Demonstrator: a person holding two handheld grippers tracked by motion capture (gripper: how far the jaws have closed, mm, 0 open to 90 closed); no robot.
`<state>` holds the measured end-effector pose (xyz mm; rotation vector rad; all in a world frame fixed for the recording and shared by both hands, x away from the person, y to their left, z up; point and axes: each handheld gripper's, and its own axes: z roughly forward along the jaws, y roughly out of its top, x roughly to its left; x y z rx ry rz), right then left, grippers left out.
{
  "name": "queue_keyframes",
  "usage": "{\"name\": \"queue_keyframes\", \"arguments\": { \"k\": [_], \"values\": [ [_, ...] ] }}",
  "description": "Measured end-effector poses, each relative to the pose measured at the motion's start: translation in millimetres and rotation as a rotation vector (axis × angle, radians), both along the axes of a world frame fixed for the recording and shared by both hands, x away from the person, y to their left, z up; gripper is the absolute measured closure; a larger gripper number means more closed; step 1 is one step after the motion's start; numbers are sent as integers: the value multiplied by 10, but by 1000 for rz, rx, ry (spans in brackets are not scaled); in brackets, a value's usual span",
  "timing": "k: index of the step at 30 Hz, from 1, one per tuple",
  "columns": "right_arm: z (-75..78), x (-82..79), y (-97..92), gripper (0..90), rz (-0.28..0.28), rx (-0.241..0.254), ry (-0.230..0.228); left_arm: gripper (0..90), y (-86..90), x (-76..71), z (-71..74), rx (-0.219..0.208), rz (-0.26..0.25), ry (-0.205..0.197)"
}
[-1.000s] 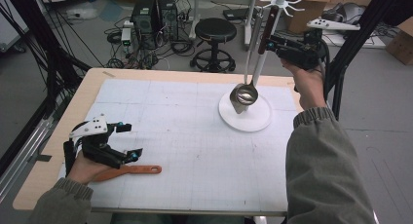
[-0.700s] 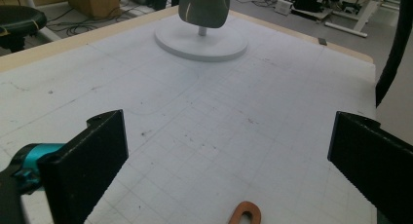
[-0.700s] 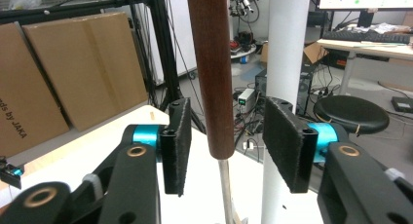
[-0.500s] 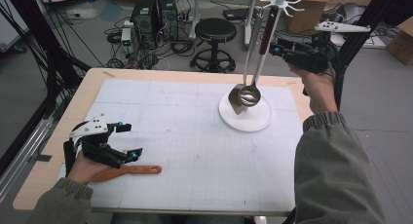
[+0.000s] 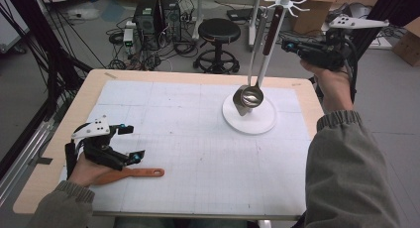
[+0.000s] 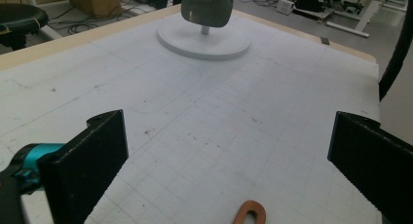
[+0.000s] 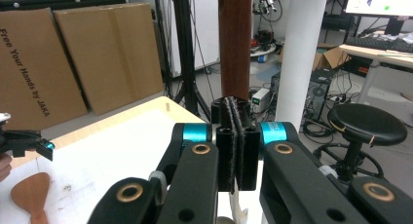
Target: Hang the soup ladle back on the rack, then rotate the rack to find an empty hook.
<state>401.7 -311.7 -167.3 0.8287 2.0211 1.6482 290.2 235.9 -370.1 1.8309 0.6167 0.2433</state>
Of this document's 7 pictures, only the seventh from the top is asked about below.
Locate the white grid mat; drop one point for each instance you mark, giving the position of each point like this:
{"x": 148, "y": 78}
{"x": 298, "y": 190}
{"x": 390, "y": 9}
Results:
{"x": 113, "y": 159}

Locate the metal equipment on stand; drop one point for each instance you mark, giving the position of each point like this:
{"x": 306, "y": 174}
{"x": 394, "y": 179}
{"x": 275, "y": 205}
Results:
{"x": 268, "y": 5}

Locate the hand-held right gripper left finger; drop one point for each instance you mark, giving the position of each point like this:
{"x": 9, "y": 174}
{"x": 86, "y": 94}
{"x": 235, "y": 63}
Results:
{"x": 227, "y": 146}

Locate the black metal frame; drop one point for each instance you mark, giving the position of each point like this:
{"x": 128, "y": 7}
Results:
{"x": 185, "y": 39}

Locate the slim black computer tower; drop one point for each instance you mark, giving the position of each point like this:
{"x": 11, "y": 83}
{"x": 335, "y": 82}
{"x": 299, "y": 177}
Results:
{"x": 321, "y": 91}

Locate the computer monitor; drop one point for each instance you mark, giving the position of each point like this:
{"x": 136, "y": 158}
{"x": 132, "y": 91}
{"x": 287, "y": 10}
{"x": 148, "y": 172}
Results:
{"x": 380, "y": 1}

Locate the large plain cardboard box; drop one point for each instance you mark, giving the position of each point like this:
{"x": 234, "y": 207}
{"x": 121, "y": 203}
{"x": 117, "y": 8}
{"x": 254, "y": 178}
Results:
{"x": 113, "y": 55}

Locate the light wooden desk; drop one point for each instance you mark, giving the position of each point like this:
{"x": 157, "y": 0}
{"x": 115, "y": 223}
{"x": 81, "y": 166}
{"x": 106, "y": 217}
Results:
{"x": 376, "y": 56}

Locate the large printed cardboard box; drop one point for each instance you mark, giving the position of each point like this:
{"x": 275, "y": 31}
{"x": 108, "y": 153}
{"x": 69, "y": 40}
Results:
{"x": 35, "y": 68}

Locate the open cardboard box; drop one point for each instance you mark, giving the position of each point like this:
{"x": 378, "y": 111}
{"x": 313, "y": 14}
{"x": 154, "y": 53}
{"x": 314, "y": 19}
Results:
{"x": 331, "y": 58}

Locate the small white device green light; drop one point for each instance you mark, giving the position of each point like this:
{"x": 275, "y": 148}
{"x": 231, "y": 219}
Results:
{"x": 260, "y": 100}

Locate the black round stool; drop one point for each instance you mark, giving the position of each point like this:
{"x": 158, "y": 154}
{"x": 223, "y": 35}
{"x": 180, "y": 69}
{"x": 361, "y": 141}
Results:
{"x": 367, "y": 126}

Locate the black keyboard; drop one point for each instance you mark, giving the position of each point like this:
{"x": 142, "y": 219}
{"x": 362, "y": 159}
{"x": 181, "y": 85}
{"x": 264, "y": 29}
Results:
{"x": 380, "y": 44}

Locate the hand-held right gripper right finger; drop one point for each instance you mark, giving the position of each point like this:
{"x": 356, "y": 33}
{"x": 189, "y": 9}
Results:
{"x": 250, "y": 152}

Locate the white round table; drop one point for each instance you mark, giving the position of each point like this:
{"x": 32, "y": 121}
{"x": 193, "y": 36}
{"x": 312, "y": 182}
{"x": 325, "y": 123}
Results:
{"x": 262, "y": 51}

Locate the large black computer tower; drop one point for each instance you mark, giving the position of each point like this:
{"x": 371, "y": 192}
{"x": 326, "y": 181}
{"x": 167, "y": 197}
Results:
{"x": 276, "y": 82}

